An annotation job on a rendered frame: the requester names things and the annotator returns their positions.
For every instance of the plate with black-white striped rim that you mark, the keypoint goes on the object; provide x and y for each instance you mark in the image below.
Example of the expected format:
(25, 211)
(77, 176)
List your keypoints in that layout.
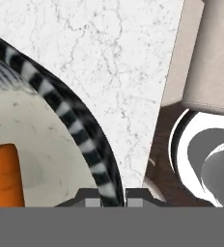
(49, 154)

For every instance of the orange carrot with green top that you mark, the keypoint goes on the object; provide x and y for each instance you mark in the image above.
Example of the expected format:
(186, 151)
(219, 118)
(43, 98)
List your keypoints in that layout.
(4, 173)

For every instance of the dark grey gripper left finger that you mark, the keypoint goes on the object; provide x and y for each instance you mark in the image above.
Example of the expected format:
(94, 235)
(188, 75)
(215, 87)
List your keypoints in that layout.
(89, 197)

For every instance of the beige rounded block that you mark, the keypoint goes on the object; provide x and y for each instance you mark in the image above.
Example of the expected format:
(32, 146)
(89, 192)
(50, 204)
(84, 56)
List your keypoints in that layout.
(213, 58)

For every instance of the white and black round thing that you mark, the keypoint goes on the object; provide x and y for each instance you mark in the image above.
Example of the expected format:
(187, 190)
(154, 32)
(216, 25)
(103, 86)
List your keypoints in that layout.
(194, 154)

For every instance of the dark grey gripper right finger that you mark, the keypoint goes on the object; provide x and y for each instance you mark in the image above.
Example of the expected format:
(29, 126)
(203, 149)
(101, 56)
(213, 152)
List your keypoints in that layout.
(137, 196)

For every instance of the beige cupboard front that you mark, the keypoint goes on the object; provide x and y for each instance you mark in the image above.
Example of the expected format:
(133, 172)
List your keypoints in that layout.
(181, 54)

